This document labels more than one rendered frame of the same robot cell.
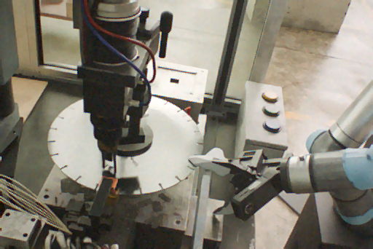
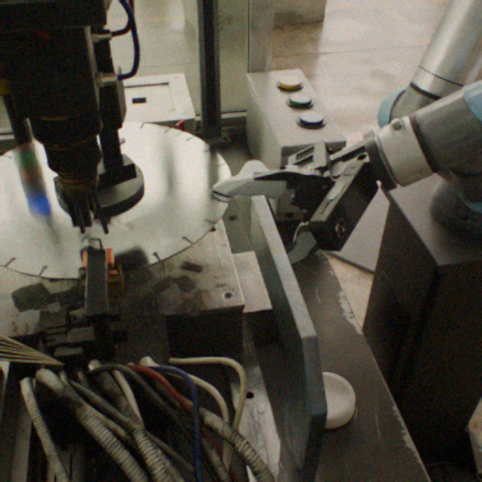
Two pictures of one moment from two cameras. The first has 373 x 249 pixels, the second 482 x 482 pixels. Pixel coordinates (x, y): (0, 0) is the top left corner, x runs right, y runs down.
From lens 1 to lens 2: 0.20 m
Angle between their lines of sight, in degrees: 9
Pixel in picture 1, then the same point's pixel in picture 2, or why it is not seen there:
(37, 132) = not seen: outside the picture
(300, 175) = (404, 150)
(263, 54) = (260, 25)
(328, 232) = (441, 250)
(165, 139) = (164, 173)
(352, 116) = (445, 45)
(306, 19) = (276, 11)
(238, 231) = (314, 287)
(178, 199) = (215, 262)
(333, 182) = (461, 143)
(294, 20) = not seen: hidden behind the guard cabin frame
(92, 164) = (59, 243)
